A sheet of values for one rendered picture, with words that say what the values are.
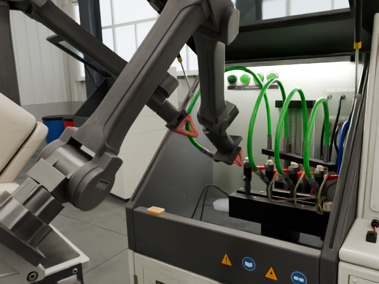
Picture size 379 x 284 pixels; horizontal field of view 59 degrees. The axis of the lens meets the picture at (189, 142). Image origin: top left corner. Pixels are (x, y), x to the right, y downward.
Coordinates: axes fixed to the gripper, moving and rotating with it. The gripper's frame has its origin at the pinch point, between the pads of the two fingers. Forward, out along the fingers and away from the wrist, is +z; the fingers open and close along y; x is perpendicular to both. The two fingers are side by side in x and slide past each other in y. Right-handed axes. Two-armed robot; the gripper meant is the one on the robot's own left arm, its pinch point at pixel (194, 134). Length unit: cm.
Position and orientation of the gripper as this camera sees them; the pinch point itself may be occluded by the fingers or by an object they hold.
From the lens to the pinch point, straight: 111.8
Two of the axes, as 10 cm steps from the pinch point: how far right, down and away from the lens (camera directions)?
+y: -2.7, 0.5, 9.6
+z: 7.5, 6.3, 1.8
